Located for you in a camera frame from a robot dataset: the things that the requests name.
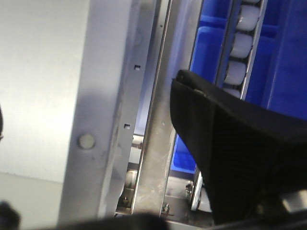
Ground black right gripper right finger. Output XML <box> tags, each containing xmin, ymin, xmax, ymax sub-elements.
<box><xmin>170</xmin><ymin>70</ymin><xmax>307</xmax><ymax>224</ymax></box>

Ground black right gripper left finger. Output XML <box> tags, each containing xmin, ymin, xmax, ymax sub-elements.
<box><xmin>0</xmin><ymin>107</ymin><xmax>4</xmax><ymax>141</ymax></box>

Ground white plastic tote bin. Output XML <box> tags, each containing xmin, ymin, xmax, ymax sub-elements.
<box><xmin>0</xmin><ymin>0</ymin><xmax>89</xmax><ymax>215</ymax></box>

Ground blue bin front right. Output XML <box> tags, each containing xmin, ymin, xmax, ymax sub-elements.
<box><xmin>172</xmin><ymin>0</ymin><xmax>307</xmax><ymax>173</ymax></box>

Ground side roller track right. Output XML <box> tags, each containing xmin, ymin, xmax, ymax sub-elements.
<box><xmin>191</xmin><ymin>0</ymin><xmax>268</xmax><ymax>211</ymax></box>

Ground steel shelf divider rail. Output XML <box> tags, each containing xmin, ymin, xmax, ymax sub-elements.
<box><xmin>130</xmin><ymin>0</ymin><xmax>203</xmax><ymax>216</ymax></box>

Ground grey shelf upright post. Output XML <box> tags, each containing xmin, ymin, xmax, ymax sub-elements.
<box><xmin>58</xmin><ymin>0</ymin><xmax>141</xmax><ymax>225</ymax></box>

